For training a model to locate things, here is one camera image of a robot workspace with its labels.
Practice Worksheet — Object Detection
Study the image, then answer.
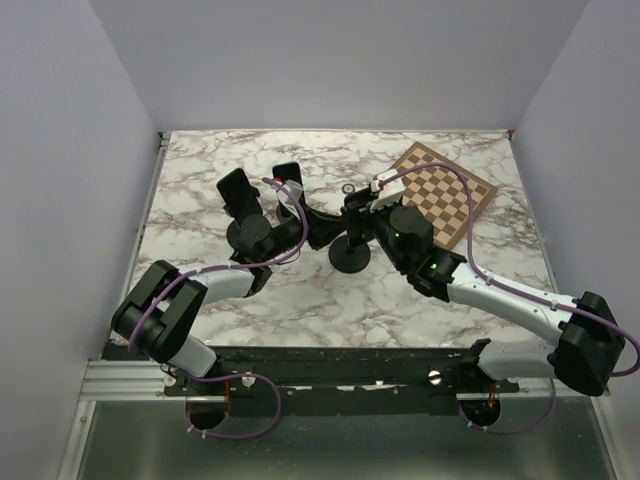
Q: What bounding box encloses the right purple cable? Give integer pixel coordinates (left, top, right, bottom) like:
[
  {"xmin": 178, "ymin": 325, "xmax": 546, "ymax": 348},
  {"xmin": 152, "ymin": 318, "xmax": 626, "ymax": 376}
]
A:
[{"xmin": 379, "ymin": 163, "xmax": 640, "ymax": 435}]

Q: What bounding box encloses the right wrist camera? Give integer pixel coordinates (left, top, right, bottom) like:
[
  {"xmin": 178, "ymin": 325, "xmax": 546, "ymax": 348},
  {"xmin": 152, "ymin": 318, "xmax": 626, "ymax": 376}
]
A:
[{"xmin": 369, "ymin": 169, "xmax": 405, "ymax": 212}]

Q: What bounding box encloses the blue phone on wooden stand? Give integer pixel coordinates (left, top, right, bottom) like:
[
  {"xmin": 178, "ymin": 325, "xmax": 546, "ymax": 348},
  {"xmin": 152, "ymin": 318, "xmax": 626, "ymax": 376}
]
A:
[{"xmin": 272, "ymin": 162, "xmax": 303, "ymax": 186}]

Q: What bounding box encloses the blue poker chip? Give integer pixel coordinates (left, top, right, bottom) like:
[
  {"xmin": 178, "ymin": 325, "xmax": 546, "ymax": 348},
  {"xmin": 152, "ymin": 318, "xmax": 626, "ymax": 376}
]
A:
[{"xmin": 342, "ymin": 183, "xmax": 355, "ymax": 195}]

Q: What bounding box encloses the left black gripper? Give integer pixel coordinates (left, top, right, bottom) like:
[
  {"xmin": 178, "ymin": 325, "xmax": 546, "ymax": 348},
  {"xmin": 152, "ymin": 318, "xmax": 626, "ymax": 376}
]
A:
[{"xmin": 260, "ymin": 198, "xmax": 348, "ymax": 264}]

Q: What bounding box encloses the black phone stand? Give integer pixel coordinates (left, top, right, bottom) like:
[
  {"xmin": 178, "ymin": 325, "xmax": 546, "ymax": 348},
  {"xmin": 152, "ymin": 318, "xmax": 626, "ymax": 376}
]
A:
[
  {"xmin": 328, "ymin": 221, "xmax": 371, "ymax": 274},
  {"xmin": 227, "ymin": 213, "xmax": 272, "ymax": 250}
]

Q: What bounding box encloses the aluminium frame rail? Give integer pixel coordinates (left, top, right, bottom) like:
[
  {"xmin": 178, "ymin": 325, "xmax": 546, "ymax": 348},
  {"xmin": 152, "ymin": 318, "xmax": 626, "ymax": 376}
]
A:
[{"xmin": 57, "ymin": 360, "xmax": 164, "ymax": 479}]

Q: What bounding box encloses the black front mounting rail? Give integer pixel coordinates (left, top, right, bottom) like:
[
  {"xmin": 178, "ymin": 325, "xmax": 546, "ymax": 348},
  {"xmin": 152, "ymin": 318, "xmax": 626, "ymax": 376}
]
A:
[{"xmin": 165, "ymin": 341, "xmax": 519, "ymax": 416}]

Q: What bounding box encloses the black phone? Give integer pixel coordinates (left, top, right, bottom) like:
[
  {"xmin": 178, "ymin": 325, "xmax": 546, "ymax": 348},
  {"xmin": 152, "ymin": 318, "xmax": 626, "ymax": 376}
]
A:
[{"xmin": 216, "ymin": 168, "xmax": 263, "ymax": 224}]

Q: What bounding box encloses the round wooden phone stand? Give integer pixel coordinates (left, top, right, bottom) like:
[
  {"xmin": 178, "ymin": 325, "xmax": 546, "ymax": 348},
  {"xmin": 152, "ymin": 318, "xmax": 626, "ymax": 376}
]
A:
[{"xmin": 276, "ymin": 203, "xmax": 290, "ymax": 223}]

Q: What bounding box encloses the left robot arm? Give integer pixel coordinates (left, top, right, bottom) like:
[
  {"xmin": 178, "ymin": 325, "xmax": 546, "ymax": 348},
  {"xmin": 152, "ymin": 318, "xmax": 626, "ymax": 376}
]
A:
[{"xmin": 111, "ymin": 208, "xmax": 345, "ymax": 395}]

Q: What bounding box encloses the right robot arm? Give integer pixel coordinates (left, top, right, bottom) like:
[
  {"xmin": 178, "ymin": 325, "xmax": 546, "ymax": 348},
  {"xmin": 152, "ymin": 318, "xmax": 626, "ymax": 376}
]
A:
[{"xmin": 342, "ymin": 189, "xmax": 625, "ymax": 397}]

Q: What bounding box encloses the wooden chessboard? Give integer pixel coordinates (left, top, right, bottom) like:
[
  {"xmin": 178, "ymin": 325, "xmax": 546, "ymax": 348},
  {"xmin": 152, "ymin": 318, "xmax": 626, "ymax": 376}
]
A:
[{"xmin": 392, "ymin": 142, "xmax": 498, "ymax": 250}]

